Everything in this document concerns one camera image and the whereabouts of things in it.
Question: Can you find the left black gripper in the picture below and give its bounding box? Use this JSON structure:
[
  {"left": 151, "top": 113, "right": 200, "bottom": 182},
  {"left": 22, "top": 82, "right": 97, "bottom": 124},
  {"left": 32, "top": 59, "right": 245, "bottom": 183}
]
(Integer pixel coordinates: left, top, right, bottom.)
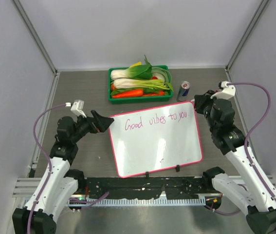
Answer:
[{"left": 71, "top": 110, "right": 113, "bottom": 143}]

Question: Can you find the pink framed whiteboard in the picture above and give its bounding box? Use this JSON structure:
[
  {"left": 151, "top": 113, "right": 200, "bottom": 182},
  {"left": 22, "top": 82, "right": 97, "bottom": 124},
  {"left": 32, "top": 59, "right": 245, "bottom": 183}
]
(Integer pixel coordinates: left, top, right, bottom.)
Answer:
[{"left": 109, "top": 101, "right": 203, "bottom": 178}]

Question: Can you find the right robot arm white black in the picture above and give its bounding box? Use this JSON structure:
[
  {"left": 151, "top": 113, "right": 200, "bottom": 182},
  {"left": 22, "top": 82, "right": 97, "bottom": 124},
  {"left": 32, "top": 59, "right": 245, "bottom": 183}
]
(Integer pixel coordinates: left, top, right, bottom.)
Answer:
[{"left": 194, "top": 90, "right": 276, "bottom": 234}]

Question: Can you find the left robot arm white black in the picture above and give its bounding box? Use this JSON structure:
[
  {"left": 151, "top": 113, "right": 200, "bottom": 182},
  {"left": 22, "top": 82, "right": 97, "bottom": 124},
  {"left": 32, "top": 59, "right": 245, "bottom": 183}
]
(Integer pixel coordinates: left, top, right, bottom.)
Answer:
[{"left": 12, "top": 110, "right": 114, "bottom": 234}]

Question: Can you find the energy drink can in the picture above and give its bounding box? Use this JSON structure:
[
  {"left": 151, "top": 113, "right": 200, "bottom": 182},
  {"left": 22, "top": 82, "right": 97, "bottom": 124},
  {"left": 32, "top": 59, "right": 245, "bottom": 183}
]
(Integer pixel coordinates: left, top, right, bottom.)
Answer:
[{"left": 177, "top": 81, "right": 190, "bottom": 102}]

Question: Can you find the green leaf spinach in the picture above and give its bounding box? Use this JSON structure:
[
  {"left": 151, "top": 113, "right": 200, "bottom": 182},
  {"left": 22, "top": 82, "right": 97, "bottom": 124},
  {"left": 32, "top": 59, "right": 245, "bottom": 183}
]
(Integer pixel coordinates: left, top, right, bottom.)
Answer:
[{"left": 110, "top": 88, "right": 134, "bottom": 96}]

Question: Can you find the green plastic tray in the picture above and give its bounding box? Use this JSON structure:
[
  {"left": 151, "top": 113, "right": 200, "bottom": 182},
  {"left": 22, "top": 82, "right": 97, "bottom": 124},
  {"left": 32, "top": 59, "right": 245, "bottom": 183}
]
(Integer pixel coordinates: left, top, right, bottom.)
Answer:
[{"left": 108, "top": 65, "right": 173, "bottom": 104}]

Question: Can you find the lower celery bok choy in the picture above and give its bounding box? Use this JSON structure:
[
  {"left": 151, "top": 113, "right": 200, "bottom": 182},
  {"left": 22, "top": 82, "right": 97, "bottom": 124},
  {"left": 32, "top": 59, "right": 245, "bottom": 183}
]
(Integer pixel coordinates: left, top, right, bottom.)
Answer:
[{"left": 113, "top": 78, "right": 173, "bottom": 91}]

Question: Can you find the red chili pepper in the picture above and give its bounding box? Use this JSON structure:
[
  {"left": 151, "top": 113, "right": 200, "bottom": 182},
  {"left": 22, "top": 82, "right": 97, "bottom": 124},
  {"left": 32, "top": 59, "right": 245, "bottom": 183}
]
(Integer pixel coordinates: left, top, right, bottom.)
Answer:
[{"left": 142, "top": 91, "right": 165, "bottom": 97}]

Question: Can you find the green long beans bundle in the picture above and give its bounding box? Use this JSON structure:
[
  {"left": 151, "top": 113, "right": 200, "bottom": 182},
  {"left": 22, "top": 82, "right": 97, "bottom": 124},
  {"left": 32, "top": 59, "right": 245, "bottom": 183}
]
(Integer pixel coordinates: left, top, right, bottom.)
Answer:
[{"left": 152, "top": 67, "right": 171, "bottom": 83}]

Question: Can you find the orange carrot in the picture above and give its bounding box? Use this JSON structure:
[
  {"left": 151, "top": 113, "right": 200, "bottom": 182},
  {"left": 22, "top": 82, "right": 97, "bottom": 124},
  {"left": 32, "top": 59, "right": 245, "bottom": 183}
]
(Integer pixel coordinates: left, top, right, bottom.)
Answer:
[{"left": 112, "top": 89, "right": 144, "bottom": 98}]

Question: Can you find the white onion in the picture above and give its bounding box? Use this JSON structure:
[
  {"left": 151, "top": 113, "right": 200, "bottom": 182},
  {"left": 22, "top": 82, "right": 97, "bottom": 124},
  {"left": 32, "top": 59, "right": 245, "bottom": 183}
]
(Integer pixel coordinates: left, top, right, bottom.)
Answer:
[{"left": 152, "top": 72, "right": 167, "bottom": 82}]

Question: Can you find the upper bok choy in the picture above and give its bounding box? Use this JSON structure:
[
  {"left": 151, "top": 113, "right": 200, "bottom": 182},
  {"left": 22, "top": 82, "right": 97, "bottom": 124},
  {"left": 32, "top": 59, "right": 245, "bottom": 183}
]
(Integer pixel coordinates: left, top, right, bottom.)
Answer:
[{"left": 110, "top": 57, "right": 152, "bottom": 80}]

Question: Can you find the yellow pepper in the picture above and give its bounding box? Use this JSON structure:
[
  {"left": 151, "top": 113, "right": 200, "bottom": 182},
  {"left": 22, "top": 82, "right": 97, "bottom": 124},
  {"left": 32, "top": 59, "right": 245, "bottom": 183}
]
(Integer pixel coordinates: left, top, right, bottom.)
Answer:
[{"left": 129, "top": 62, "right": 142, "bottom": 68}]

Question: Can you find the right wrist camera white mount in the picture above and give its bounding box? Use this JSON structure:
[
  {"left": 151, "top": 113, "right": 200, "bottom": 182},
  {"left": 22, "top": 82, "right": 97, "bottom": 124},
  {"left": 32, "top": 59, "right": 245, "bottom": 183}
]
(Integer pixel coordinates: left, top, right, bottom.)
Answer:
[{"left": 211, "top": 81, "right": 236, "bottom": 100}]

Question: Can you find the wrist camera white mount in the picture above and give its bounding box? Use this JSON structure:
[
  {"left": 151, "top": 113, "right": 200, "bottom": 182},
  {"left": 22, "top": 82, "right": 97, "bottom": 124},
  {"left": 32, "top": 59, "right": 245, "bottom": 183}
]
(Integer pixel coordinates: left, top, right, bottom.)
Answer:
[
  {"left": 65, "top": 99, "right": 87, "bottom": 118},
  {"left": 211, "top": 81, "right": 236, "bottom": 100}
]

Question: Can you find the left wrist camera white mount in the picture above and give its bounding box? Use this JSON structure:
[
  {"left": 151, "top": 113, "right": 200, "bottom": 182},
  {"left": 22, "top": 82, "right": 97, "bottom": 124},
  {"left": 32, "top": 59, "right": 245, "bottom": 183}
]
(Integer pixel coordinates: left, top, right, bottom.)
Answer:
[{"left": 65, "top": 99, "right": 87, "bottom": 118}]

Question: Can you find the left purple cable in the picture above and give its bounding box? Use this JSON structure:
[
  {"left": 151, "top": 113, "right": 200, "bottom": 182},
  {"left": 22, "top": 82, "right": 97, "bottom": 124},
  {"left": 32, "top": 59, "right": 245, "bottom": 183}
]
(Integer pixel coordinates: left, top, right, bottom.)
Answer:
[{"left": 27, "top": 103, "right": 110, "bottom": 234}]

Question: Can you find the purple cable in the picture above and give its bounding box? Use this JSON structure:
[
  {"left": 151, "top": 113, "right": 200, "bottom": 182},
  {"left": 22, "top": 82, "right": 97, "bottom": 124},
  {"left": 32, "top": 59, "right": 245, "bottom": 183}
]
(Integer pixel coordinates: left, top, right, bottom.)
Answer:
[
  {"left": 204, "top": 82, "right": 276, "bottom": 225},
  {"left": 27, "top": 103, "right": 110, "bottom": 234}
]

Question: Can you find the white slotted cable duct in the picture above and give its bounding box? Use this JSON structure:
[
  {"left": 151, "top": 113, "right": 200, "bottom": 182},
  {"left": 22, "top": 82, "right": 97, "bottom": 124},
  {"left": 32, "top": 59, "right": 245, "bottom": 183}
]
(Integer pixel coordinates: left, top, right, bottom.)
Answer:
[{"left": 64, "top": 196, "right": 206, "bottom": 209}]

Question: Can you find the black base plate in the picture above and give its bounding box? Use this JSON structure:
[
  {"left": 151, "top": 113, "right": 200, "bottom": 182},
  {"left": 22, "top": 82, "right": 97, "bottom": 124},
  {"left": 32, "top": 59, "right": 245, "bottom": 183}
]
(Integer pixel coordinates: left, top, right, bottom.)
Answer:
[{"left": 73, "top": 176, "right": 220, "bottom": 200}]

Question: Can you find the right aluminium frame post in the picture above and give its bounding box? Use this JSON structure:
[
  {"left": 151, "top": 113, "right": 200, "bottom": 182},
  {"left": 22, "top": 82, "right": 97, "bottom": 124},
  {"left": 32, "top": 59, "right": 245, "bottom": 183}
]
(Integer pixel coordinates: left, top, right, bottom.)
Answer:
[{"left": 225, "top": 0, "right": 271, "bottom": 72}]

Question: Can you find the aluminium frame post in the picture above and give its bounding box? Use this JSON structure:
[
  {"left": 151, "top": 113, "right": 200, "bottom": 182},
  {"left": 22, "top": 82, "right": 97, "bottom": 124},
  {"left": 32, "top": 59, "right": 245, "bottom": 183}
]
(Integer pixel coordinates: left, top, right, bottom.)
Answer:
[
  {"left": 11, "top": 0, "right": 57, "bottom": 72},
  {"left": 225, "top": 0, "right": 271, "bottom": 72}
]

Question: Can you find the left aluminium frame post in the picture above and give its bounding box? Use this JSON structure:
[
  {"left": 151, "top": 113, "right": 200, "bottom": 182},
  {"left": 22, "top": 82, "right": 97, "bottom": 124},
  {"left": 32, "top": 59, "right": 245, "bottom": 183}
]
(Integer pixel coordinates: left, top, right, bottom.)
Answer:
[{"left": 11, "top": 0, "right": 57, "bottom": 72}]

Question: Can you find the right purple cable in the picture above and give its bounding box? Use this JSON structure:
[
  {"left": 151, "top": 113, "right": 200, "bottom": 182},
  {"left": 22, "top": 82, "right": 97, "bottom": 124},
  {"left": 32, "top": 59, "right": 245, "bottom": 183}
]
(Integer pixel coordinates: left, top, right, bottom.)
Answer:
[{"left": 204, "top": 82, "right": 276, "bottom": 225}]

